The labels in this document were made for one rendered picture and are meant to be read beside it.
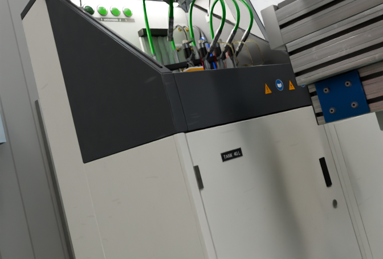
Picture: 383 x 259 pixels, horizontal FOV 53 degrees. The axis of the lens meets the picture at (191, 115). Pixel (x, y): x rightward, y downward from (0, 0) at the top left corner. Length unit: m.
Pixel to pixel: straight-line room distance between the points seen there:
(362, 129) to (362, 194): 0.28
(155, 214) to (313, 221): 0.52
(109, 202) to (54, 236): 1.59
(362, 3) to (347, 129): 0.90
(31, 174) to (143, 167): 1.81
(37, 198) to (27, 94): 0.74
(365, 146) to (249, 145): 0.69
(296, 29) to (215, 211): 0.49
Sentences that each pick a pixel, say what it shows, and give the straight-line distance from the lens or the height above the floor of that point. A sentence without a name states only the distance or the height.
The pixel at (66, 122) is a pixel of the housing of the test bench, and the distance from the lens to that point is 1.53.
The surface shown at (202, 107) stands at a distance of 1.03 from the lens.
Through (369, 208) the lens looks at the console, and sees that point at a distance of 1.65.
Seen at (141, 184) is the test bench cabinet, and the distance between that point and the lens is 1.15.
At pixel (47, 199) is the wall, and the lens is 2.89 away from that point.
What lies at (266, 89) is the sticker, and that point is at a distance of 1.25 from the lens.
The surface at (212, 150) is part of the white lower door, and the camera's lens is 1.03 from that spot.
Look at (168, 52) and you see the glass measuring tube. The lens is 1.71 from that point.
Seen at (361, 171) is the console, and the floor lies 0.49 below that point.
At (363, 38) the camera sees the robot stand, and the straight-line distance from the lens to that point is 0.76.
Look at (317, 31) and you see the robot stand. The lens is 0.79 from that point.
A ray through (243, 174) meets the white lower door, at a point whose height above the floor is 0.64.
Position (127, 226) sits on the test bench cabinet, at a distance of 1.28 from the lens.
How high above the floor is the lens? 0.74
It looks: 5 degrees up
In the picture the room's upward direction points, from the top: 15 degrees counter-clockwise
